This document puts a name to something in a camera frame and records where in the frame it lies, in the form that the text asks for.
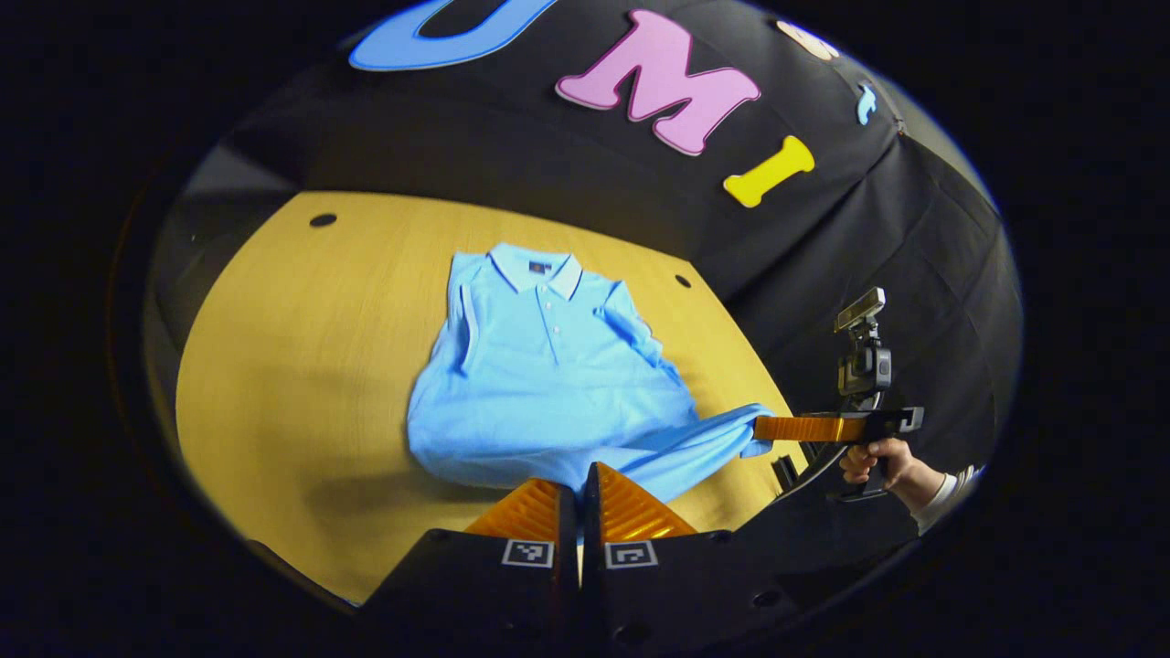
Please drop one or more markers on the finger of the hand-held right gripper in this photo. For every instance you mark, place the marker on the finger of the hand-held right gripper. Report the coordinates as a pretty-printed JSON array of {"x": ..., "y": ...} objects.
[
  {"x": 809, "y": 428},
  {"x": 786, "y": 472}
]

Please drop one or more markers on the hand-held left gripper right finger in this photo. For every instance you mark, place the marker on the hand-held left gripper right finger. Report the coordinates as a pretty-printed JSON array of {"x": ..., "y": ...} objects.
[{"x": 599, "y": 585}]

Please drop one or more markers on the light blue T-shirt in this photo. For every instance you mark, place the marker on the light blue T-shirt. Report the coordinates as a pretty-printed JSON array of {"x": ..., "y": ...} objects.
[{"x": 548, "y": 384}]

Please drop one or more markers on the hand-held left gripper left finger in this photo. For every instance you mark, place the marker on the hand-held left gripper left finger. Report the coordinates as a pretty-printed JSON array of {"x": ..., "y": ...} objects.
[{"x": 558, "y": 585}]

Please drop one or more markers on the black backdrop cloth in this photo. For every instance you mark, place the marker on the black backdrop cloth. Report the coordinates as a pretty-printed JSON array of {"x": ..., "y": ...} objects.
[{"x": 823, "y": 256}]

